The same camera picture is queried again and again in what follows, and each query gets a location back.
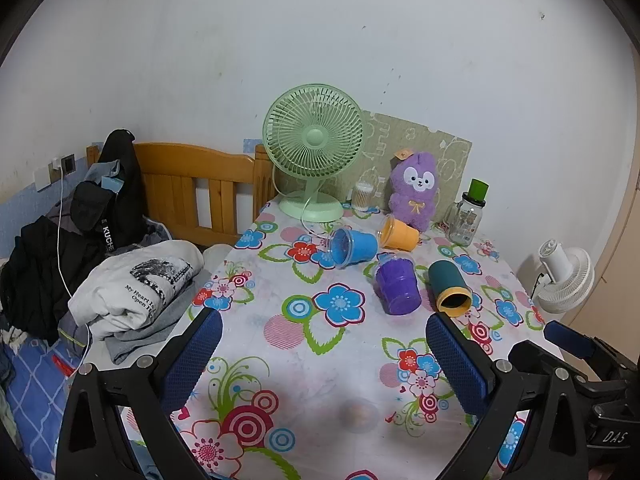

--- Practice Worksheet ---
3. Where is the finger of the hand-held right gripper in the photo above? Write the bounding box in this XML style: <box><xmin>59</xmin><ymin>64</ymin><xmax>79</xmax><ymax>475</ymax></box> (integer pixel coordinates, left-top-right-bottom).
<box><xmin>543</xmin><ymin>320</ymin><xmax>640</xmax><ymax>367</ymax></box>

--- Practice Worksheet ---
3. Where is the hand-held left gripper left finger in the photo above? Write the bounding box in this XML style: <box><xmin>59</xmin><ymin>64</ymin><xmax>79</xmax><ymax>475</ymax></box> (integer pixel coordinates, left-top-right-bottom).
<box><xmin>55</xmin><ymin>307</ymin><xmax>224</xmax><ymax>480</ymax></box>

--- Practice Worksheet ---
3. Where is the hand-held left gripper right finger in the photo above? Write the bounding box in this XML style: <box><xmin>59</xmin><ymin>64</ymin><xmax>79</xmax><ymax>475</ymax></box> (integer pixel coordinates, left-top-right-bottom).
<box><xmin>425</xmin><ymin>312</ymin><xmax>590</xmax><ymax>480</ymax></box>

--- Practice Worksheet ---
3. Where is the teal cup with yellow rim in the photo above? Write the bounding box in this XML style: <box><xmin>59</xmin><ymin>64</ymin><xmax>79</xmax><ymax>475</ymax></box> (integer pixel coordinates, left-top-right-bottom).
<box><xmin>427</xmin><ymin>260</ymin><xmax>474</xmax><ymax>317</ymax></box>

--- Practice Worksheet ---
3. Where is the purple plastic cup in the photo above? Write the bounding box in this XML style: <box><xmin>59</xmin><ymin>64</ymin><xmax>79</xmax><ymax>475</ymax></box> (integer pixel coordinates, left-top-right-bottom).
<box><xmin>375</xmin><ymin>253</ymin><xmax>423</xmax><ymax>317</ymax></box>

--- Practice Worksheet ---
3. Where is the orange plastic cup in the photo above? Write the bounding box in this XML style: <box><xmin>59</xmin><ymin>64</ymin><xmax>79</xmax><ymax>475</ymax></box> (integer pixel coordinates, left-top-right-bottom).
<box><xmin>377</xmin><ymin>214</ymin><xmax>420</xmax><ymax>252</ymax></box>

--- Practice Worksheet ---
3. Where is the blue plastic cup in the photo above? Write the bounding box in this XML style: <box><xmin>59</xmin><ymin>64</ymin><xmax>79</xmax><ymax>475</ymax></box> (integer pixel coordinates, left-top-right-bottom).
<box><xmin>328</xmin><ymin>227</ymin><xmax>379</xmax><ymax>270</ymax></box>

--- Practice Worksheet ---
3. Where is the grey folded garment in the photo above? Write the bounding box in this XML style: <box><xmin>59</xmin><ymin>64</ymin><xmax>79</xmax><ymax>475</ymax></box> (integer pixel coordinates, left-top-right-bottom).
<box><xmin>104</xmin><ymin>270</ymin><xmax>214</xmax><ymax>366</ymax></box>

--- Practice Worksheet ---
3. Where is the white desk fan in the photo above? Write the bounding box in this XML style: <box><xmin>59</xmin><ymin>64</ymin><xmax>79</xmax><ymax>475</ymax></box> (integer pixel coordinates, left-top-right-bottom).
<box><xmin>530</xmin><ymin>240</ymin><xmax>596</xmax><ymax>316</ymax></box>

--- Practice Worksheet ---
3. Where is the white printed shirt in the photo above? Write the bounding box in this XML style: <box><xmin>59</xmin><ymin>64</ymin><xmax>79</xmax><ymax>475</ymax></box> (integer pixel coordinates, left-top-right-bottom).
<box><xmin>67</xmin><ymin>240</ymin><xmax>205</xmax><ymax>341</ymax></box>

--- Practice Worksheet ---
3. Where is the floral tablecloth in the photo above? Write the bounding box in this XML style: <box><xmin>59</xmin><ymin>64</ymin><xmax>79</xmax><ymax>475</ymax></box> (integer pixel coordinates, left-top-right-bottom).
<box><xmin>172</xmin><ymin>200</ymin><xmax>566</xmax><ymax>480</ymax></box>

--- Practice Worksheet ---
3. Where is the glass jar with green lid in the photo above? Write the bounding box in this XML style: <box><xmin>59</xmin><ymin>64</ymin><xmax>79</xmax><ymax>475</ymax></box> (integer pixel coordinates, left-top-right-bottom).
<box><xmin>446</xmin><ymin>178</ymin><xmax>489</xmax><ymax>247</ymax></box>

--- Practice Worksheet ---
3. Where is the blue checked bedsheet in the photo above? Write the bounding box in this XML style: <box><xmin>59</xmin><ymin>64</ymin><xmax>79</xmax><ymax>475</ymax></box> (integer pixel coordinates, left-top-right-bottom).
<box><xmin>0</xmin><ymin>335</ymin><xmax>92</xmax><ymax>461</ymax></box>

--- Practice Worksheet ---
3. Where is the black clothing pile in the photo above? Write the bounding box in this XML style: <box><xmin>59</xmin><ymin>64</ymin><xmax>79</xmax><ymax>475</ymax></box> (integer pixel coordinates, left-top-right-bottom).
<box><xmin>0</xmin><ymin>215</ymin><xmax>107</xmax><ymax>347</ymax></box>

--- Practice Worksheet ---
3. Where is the black bag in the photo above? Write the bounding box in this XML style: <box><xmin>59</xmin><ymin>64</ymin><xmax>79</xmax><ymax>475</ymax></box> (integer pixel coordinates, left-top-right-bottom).
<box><xmin>70</xmin><ymin>129</ymin><xmax>147</xmax><ymax>254</ymax></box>

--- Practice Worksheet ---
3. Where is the purple plush toy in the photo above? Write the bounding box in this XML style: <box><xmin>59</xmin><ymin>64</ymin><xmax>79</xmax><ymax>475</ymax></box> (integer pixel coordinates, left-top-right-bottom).
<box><xmin>388</xmin><ymin>151</ymin><xmax>441</xmax><ymax>234</ymax></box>

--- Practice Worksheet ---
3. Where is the wooden bed headboard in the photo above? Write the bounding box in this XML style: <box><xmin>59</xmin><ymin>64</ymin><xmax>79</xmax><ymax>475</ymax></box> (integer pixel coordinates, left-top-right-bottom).
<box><xmin>86</xmin><ymin>141</ymin><xmax>279</xmax><ymax>249</ymax></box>

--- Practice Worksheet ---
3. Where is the cotton swab container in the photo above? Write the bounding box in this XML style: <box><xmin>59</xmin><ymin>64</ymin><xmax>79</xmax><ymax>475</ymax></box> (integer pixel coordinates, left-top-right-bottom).
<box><xmin>352</xmin><ymin>182</ymin><xmax>376</xmax><ymax>211</ymax></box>

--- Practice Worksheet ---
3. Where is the patterned beige board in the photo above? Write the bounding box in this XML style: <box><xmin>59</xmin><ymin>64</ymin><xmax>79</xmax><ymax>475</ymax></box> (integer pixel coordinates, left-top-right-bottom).
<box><xmin>357</xmin><ymin>109</ymin><xmax>473</xmax><ymax>212</ymax></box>

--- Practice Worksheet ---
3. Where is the green desk fan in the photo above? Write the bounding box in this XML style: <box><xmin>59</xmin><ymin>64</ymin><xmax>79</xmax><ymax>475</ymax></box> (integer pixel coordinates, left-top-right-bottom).
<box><xmin>262</xmin><ymin>83</ymin><xmax>366</xmax><ymax>222</ymax></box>

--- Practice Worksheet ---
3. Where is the white fan power cable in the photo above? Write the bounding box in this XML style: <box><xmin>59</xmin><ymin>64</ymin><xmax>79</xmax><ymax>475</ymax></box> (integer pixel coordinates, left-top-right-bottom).
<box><xmin>300</xmin><ymin>195</ymin><xmax>337</xmax><ymax>247</ymax></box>

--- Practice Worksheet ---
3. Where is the white charging cable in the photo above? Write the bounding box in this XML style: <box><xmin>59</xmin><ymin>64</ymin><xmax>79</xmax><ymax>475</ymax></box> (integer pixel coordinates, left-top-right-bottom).
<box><xmin>54</xmin><ymin>164</ymin><xmax>94</xmax><ymax>377</ymax></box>

